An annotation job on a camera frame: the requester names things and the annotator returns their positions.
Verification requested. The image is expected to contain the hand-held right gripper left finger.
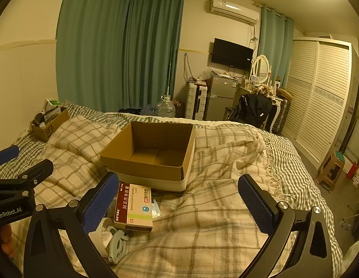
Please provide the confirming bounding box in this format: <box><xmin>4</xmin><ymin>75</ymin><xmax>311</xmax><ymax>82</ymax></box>
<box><xmin>23</xmin><ymin>171</ymin><xmax>122</xmax><ymax>278</ymax></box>

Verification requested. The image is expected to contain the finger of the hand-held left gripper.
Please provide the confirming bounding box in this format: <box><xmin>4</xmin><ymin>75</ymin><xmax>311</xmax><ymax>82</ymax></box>
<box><xmin>0</xmin><ymin>145</ymin><xmax>20</xmax><ymax>167</ymax></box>
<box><xmin>0</xmin><ymin>159</ymin><xmax>54</xmax><ymax>193</ymax></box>

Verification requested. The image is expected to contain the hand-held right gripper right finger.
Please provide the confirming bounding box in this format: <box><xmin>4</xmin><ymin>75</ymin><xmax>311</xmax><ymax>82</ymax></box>
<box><xmin>237</xmin><ymin>174</ymin><xmax>333</xmax><ymax>278</ymax></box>

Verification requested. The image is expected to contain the white tape roll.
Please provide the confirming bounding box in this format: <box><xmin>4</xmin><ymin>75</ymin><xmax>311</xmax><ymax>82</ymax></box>
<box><xmin>91</xmin><ymin>217</ymin><xmax>116</xmax><ymax>248</ymax></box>

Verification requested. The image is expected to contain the red label medicine box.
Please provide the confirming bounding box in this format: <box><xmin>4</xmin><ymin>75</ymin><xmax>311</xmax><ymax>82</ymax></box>
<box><xmin>113</xmin><ymin>181</ymin><xmax>154</xmax><ymax>232</ymax></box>

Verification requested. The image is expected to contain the person's left hand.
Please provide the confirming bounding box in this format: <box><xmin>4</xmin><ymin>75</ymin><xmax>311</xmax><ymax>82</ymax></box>
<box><xmin>0</xmin><ymin>224</ymin><xmax>15</xmax><ymax>258</ymax></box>

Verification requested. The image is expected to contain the small cardboard box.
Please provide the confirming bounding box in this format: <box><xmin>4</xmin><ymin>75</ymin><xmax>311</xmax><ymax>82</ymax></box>
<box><xmin>30</xmin><ymin>107</ymin><xmax>70</xmax><ymax>142</ymax></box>

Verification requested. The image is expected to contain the plaid blanket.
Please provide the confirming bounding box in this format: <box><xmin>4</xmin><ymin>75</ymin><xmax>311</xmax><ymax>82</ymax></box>
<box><xmin>11</xmin><ymin>115</ymin><xmax>302</xmax><ymax>278</ymax></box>

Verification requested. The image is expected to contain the bed with striped sheet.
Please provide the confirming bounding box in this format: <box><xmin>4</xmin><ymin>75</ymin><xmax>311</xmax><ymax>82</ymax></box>
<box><xmin>10</xmin><ymin>101</ymin><xmax>345</xmax><ymax>278</ymax></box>

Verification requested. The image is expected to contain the green and white box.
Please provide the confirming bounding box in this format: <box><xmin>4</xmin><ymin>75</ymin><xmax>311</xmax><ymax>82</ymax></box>
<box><xmin>44</xmin><ymin>98</ymin><xmax>64</xmax><ymax>112</ymax></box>

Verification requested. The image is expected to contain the brown plastic stool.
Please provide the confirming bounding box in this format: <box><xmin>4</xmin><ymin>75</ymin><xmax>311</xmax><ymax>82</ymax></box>
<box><xmin>316</xmin><ymin>151</ymin><xmax>346</xmax><ymax>193</ymax></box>

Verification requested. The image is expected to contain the brown suitcase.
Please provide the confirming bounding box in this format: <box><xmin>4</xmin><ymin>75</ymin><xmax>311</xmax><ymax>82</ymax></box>
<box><xmin>273</xmin><ymin>88</ymin><xmax>293</xmax><ymax>135</ymax></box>

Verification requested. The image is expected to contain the black jacket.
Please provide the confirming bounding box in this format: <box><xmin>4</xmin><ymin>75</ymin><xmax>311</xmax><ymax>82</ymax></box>
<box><xmin>236</xmin><ymin>93</ymin><xmax>273</xmax><ymax>126</ymax></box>

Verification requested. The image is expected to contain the red fire extinguisher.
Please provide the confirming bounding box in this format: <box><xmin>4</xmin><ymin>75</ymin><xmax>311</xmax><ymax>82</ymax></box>
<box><xmin>346</xmin><ymin>162</ymin><xmax>358</xmax><ymax>180</ymax></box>

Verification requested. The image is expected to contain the white dressing table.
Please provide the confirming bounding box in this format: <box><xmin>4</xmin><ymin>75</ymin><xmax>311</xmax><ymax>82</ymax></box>
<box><xmin>240</xmin><ymin>81</ymin><xmax>284</xmax><ymax>134</ymax></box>

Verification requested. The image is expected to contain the blue plastic bag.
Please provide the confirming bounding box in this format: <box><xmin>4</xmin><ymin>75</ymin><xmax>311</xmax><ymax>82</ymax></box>
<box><xmin>139</xmin><ymin>104</ymin><xmax>158</xmax><ymax>117</ymax></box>

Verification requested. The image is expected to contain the silver small fridge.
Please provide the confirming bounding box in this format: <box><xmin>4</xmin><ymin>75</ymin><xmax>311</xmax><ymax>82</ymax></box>
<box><xmin>207</xmin><ymin>75</ymin><xmax>241</xmax><ymax>120</ymax></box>

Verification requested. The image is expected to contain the large water bottle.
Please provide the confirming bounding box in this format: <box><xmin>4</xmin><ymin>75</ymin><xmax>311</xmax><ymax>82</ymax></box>
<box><xmin>156</xmin><ymin>95</ymin><xmax>176</xmax><ymax>118</ymax></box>

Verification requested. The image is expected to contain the white suitcase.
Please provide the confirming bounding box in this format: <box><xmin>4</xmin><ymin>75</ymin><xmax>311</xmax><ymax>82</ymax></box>
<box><xmin>186</xmin><ymin>82</ymin><xmax>208</xmax><ymax>120</ymax></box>

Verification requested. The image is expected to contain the white louvered wardrobe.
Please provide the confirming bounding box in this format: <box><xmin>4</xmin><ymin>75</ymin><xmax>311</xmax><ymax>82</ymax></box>
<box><xmin>281</xmin><ymin>38</ymin><xmax>354</xmax><ymax>165</ymax></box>

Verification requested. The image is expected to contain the wide green curtain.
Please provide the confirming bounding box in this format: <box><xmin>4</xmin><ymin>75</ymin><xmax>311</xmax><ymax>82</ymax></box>
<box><xmin>56</xmin><ymin>0</ymin><xmax>130</xmax><ymax>113</ymax></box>

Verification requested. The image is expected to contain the white oval mirror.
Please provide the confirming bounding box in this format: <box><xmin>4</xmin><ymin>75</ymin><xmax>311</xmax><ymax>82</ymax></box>
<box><xmin>252</xmin><ymin>55</ymin><xmax>270</xmax><ymax>84</ymax></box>

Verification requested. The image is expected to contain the clear plastic bag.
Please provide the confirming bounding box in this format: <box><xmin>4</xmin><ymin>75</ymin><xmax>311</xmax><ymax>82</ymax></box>
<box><xmin>198</xmin><ymin>66</ymin><xmax>217</xmax><ymax>81</ymax></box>

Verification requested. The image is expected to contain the white pole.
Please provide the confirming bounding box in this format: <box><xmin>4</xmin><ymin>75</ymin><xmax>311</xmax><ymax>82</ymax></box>
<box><xmin>166</xmin><ymin>51</ymin><xmax>172</xmax><ymax>99</ymax></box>

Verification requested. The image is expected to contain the narrow green curtain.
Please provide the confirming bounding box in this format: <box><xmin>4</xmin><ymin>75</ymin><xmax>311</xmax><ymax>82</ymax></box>
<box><xmin>259</xmin><ymin>6</ymin><xmax>294</xmax><ymax>87</ymax></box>

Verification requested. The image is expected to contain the white air conditioner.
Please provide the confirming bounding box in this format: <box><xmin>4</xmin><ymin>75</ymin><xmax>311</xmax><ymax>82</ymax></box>
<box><xmin>209</xmin><ymin>0</ymin><xmax>260</xmax><ymax>25</ymax></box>

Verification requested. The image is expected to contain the black wall television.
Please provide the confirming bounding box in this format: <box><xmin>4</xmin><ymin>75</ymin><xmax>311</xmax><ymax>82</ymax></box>
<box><xmin>211</xmin><ymin>38</ymin><xmax>254</xmax><ymax>71</ymax></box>

